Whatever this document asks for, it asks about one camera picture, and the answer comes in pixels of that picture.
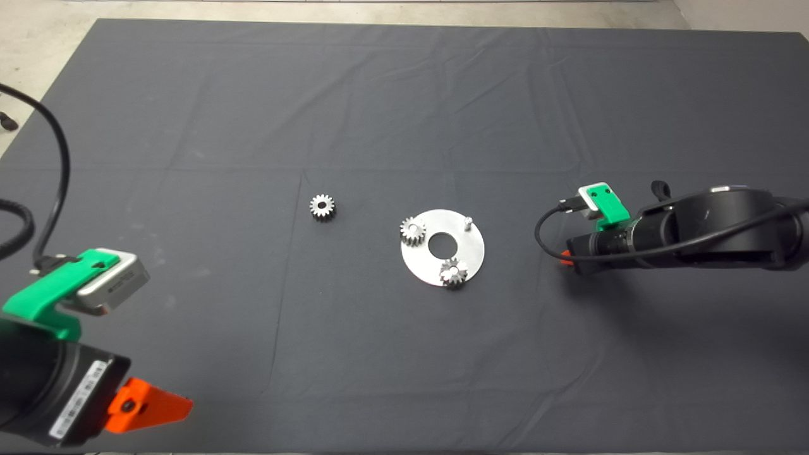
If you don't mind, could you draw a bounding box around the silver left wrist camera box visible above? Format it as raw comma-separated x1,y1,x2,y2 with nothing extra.
75,250,151,317

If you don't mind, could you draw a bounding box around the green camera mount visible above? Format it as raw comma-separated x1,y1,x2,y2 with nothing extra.
585,183,631,231
3,248,122,342

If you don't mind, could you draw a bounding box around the small steel spur gear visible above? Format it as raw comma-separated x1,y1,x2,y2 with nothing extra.
400,217,427,248
309,193,336,222
439,258,469,289

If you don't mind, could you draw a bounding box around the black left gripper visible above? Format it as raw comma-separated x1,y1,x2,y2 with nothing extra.
0,316,194,446

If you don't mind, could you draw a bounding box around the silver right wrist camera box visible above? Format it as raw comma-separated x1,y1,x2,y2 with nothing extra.
578,183,611,221

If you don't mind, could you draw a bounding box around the green left camera mount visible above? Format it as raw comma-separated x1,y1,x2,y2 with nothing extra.
3,248,122,342

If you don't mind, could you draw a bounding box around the dark grey table cloth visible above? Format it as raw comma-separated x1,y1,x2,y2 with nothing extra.
0,19,809,453

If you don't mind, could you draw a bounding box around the black right camera cable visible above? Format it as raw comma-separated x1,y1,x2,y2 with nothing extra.
534,197,809,263

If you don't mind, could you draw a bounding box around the green right camera mount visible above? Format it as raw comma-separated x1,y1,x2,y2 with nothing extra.
585,183,631,231

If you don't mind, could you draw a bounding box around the round metal plate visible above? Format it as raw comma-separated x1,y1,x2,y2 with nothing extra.
400,209,486,288

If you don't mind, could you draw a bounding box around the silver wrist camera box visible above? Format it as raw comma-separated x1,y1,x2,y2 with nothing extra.
578,183,611,221
75,250,151,317

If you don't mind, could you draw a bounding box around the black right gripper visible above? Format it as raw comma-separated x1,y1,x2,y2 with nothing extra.
557,224,640,277

